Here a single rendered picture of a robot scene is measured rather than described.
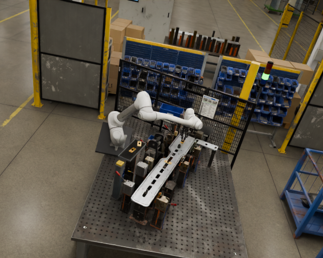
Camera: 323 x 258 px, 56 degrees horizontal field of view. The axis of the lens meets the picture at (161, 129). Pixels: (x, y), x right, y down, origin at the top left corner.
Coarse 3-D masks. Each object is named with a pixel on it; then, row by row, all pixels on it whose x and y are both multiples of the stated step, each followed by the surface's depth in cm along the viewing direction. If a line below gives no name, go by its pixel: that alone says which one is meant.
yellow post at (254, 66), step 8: (256, 64) 355; (248, 72) 362; (256, 72) 359; (248, 80) 366; (248, 88) 371; (240, 96) 378; (248, 96) 377; (240, 104) 383; (240, 112) 387; (232, 128) 402; (232, 136) 407; (224, 152) 422
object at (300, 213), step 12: (300, 168) 437; (288, 180) 456; (300, 180) 423; (288, 192) 458; (300, 192) 462; (300, 204) 442; (312, 204) 378; (300, 216) 421; (312, 216) 424; (300, 228) 395; (312, 228) 405
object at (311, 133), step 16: (320, 64) 496; (320, 80) 509; (320, 96) 524; (304, 112) 541; (320, 112) 541; (304, 128) 560; (320, 128) 559; (288, 144) 579; (304, 144) 578; (320, 144) 577
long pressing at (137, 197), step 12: (180, 144) 367; (192, 144) 373; (168, 156) 343; (180, 156) 348; (156, 168) 321; (168, 168) 325; (144, 180) 302; (156, 180) 306; (156, 192) 292; (144, 204) 276
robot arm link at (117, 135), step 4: (112, 128) 361; (116, 128) 360; (120, 128) 362; (112, 132) 355; (116, 132) 354; (120, 132) 356; (112, 136) 354; (116, 136) 353; (120, 136) 354; (112, 140) 357; (116, 140) 355; (120, 140) 357; (124, 140) 374; (116, 144) 366; (120, 144) 370
